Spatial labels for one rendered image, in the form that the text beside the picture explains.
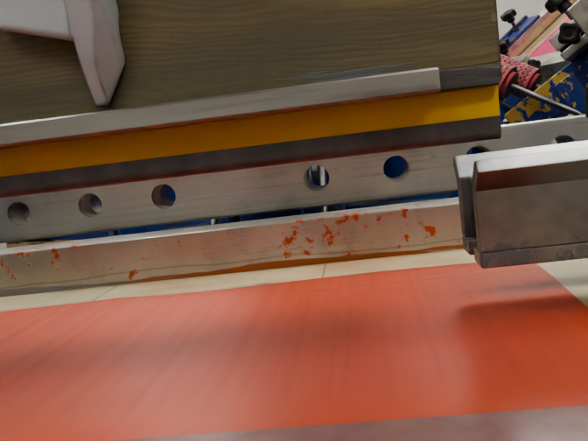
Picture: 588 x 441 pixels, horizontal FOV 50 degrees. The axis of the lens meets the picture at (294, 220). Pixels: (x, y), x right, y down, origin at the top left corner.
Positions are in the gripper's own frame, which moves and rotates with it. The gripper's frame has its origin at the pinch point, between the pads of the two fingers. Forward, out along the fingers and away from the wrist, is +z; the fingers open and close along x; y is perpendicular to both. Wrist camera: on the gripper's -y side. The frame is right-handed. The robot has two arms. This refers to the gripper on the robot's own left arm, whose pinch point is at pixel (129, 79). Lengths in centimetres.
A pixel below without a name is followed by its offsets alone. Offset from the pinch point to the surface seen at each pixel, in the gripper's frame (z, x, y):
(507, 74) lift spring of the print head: -2, -58, -32
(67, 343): 13.5, -1.1, 6.1
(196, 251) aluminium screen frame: 11.4, -15.9, 2.3
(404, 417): 13.4, 11.0, -11.4
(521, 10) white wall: -65, -414, -128
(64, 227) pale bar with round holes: 9.2, -22.8, 16.0
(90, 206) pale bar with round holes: 7.7, -25.2, 14.4
